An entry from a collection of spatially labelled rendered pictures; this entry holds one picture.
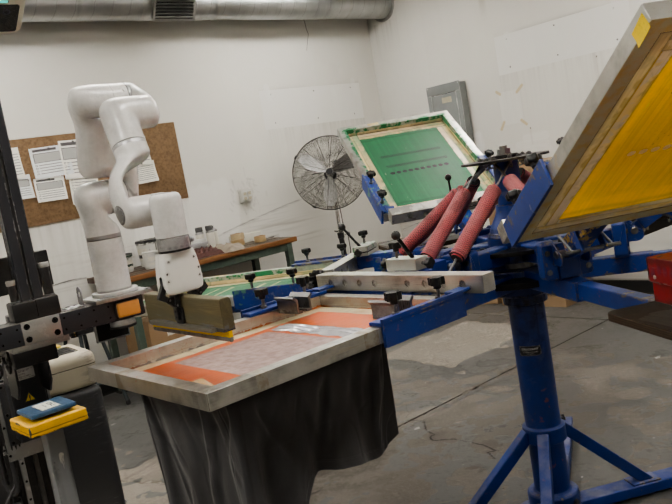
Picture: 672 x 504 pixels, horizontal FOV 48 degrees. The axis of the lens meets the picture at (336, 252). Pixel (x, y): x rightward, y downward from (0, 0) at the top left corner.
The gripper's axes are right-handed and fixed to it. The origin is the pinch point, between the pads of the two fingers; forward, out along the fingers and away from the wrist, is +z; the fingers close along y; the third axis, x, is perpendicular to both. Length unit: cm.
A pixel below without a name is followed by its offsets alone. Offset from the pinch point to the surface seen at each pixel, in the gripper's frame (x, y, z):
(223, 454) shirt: 12.4, 4.5, 31.0
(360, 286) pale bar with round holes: -13, -67, 10
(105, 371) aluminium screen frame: -17.5, 15.2, 11.5
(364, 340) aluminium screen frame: 29.7, -27.5, 12.4
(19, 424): -11.0, 38.8, 15.2
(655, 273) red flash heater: 88, -53, 2
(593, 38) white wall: -146, -458, -86
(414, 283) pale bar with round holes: 10, -67, 8
